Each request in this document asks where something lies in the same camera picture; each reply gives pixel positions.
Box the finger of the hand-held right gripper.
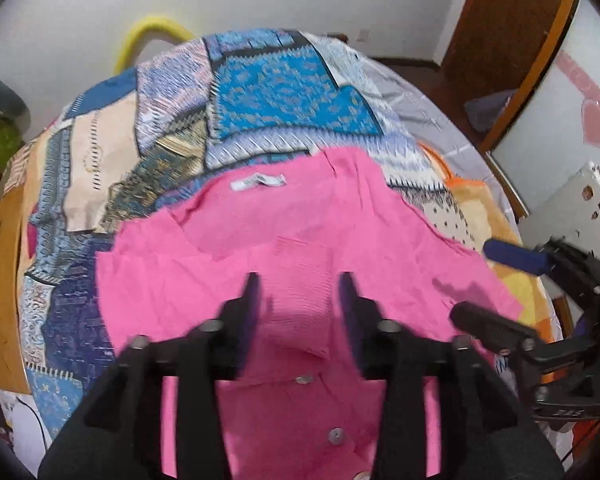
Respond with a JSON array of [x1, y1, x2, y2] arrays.
[[450, 301, 598, 366], [482, 239, 600, 296]]

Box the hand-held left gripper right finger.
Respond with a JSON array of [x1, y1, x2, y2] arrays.
[[337, 272, 566, 480]]

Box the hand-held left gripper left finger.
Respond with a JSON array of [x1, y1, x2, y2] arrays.
[[37, 272, 261, 480]]

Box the pink knit cardigan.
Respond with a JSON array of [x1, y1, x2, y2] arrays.
[[96, 146, 525, 480]]

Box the white box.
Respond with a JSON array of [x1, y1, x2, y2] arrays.
[[517, 160, 600, 267]]

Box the grey cloth bundle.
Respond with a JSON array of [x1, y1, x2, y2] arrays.
[[464, 90, 517, 134]]

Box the grey bed sheet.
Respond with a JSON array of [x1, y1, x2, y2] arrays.
[[300, 32, 527, 243]]

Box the patchwork printed blanket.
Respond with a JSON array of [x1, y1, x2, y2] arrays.
[[2, 29, 556, 441]]

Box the brown wooden door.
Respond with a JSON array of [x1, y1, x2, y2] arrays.
[[439, 0, 582, 152]]

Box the white cloth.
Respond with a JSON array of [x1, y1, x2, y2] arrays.
[[0, 389, 52, 477]]

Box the yellow padded tube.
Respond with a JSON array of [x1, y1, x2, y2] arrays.
[[114, 16, 197, 75]]

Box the grey soft object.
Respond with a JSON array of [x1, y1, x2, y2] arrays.
[[0, 77, 32, 132]]

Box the pink heart wall decoration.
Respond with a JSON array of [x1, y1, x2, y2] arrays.
[[555, 50, 600, 163]]

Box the black cable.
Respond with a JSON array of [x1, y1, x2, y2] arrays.
[[16, 394, 50, 453]]

